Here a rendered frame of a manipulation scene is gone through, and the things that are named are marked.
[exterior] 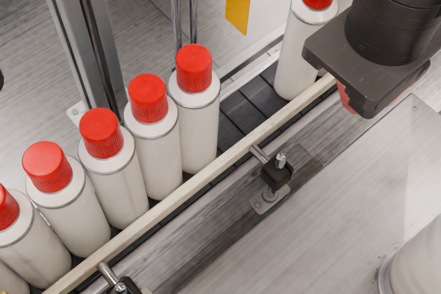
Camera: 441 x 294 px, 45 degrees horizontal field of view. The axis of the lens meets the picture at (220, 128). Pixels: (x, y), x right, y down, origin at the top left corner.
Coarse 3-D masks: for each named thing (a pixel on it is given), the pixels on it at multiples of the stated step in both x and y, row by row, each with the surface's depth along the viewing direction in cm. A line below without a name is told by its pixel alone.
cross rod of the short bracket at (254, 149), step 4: (252, 144) 64; (256, 144) 64; (252, 148) 64; (256, 148) 64; (260, 148) 64; (252, 152) 64; (256, 152) 63; (260, 152) 63; (256, 156) 63; (260, 156) 63; (264, 156) 63; (260, 160) 63; (264, 160) 63
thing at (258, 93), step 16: (272, 64) 73; (256, 80) 72; (272, 80) 72; (240, 96) 71; (256, 96) 71; (272, 96) 71; (320, 96) 71; (224, 112) 69; (240, 112) 69; (256, 112) 70; (272, 112) 70; (304, 112) 70; (224, 128) 68; (240, 128) 68; (224, 144) 67; (240, 160) 66; (192, 176) 65; (224, 176) 65; (160, 224) 63; (144, 240) 61; (96, 272) 59; (32, 288) 58; (80, 288) 58
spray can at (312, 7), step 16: (304, 0) 56; (320, 0) 55; (336, 0) 58; (288, 16) 59; (304, 16) 56; (320, 16) 56; (288, 32) 60; (304, 32) 58; (288, 48) 62; (288, 64) 64; (304, 64) 63; (288, 80) 66; (304, 80) 66; (288, 96) 69
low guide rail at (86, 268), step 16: (320, 80) 68; (304, 96) 67; (288, 112) 66; (256, 128) 64; (272, 128) 65; (240, 144) 63; (224, 160) 62; (208, 176) 61; (176, 192) 60; (192, 192) 61; (160, 208) 59; (176, 208) 61; (144, 224) 58; (112, 240) 57; (128, 240) 58; (96, 256) 56; (112, 256) 58; (80, 272) 55; (48, 288) 55; (64, 288) 55
